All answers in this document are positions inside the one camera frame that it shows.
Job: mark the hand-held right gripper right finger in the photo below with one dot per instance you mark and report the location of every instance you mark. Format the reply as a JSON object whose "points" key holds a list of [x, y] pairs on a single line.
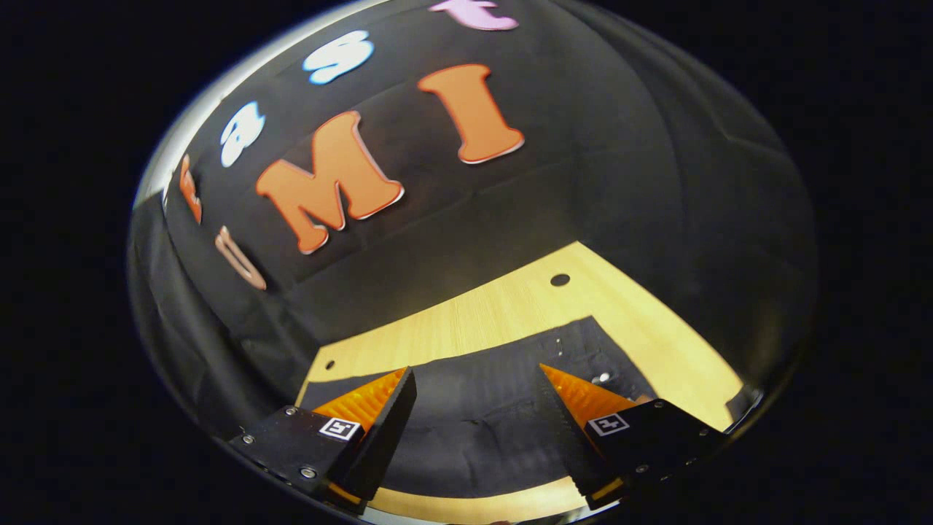
{"points": [[565, 437]]}

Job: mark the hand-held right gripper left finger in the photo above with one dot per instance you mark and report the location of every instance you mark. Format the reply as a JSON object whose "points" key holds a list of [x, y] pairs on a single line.
{"points": [[386, 437]]}

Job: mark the dark jeans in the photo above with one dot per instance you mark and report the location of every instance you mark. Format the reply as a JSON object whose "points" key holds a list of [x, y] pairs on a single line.
{"points": [[474, 408]]}

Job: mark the black backdrop cloth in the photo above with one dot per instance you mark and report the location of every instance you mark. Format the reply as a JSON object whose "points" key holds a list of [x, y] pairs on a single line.
{"points": [[510, 211]]}

